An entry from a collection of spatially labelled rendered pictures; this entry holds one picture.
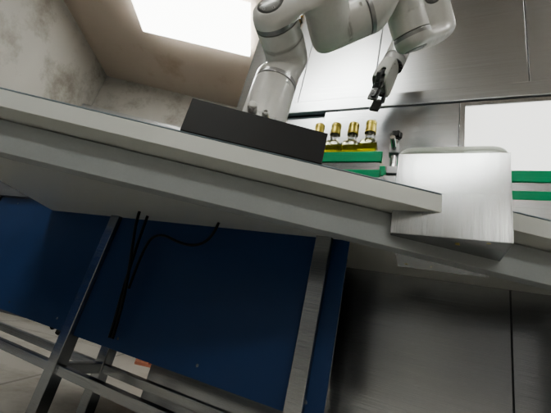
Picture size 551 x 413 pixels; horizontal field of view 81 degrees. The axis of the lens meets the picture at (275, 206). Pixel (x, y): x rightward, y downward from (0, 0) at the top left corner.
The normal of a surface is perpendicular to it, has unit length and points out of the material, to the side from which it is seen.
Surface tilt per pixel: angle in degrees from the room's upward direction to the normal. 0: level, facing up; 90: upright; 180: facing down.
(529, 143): 90
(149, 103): 90
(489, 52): 90
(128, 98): 90
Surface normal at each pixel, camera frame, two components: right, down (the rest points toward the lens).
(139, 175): 0.07, -0.34
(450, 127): -0.37, -0.41
